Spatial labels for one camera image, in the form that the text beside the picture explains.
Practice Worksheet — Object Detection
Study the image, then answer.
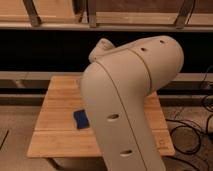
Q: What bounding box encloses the wooden table top board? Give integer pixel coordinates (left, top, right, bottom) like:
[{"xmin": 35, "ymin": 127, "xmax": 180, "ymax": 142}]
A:
[{"xmin": 27, "ymin": 76, "xmax": 175, "ymax": 158}]

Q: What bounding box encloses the wooden shelf with metal brackets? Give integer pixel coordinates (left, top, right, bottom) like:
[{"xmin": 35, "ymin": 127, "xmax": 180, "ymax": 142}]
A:
[{"xmin": 0, "ymin": 0, "xmax": 213, "ymax": 32}]

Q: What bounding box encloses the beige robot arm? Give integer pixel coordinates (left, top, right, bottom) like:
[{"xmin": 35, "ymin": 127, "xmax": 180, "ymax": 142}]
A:
[{"xmin": 81, "ymin": 36, "xmax": 184, "ymax": 171}]

